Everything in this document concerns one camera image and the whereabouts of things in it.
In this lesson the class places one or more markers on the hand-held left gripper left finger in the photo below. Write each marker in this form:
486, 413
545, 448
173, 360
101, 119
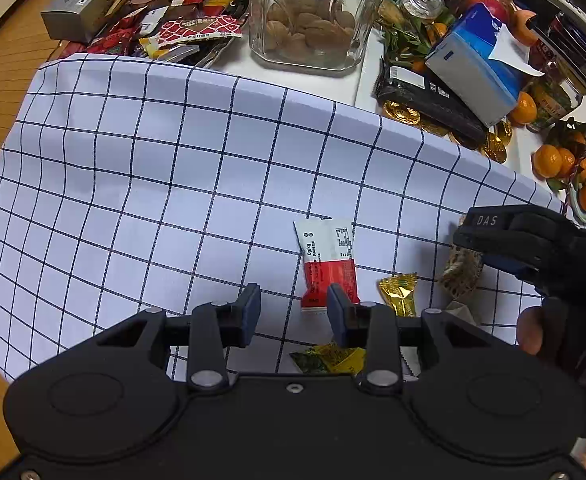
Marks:
251, 312

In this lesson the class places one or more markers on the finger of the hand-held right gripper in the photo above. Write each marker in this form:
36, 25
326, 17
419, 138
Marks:
505, 261
488, 230

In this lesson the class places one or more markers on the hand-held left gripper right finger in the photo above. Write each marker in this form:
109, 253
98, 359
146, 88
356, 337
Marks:
336, 317

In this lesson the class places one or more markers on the yellow snack packet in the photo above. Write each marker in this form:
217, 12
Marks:
328, 358

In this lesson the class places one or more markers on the brown patterned snack packet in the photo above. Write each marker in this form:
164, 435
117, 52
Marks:
463, 272

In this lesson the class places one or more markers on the red and white snack packet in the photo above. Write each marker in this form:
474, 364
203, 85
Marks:
325, 260

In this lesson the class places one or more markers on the plain white snack packet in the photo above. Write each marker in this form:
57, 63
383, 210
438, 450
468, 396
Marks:
462, 312

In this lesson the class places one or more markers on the person's right hand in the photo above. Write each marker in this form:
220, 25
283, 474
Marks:
529, 332

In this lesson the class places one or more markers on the gold foil candy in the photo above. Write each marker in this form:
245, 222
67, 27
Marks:
399, 292

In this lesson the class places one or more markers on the gold foil coin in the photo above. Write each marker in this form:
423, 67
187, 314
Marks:
402, 113
496, 144

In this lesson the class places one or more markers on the white and grey snack packet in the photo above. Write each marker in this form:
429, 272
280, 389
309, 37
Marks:
409, 365

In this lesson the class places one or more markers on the pile of leafy tangerines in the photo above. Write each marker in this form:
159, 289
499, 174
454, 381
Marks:
548, 160

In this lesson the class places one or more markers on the single tangerine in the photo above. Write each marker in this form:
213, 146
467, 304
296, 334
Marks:
524, 109

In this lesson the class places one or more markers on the black flat packet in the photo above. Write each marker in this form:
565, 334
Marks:
433, 105

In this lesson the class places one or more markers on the green label jar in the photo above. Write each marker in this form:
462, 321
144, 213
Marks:
555, 102

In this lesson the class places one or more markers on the blue and white tissue box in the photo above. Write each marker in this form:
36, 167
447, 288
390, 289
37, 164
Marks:
473, 60

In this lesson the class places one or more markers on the white checkered tablecloth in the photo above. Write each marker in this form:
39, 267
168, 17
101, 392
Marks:
173, 160

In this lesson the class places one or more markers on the red pomegranate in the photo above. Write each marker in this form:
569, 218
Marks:
495, 7

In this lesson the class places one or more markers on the small clear lidded jar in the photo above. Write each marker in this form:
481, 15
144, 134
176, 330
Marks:
423, 2

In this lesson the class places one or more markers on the silver metal tray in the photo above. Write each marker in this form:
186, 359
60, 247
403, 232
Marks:
220, 52

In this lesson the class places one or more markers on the glass jar of walnuts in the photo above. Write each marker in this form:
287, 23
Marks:
313, 30

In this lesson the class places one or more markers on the pile of assorted snack packets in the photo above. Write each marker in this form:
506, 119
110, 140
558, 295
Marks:
173, 15

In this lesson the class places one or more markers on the grey cardboard box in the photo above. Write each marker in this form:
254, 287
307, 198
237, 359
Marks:
83, 5

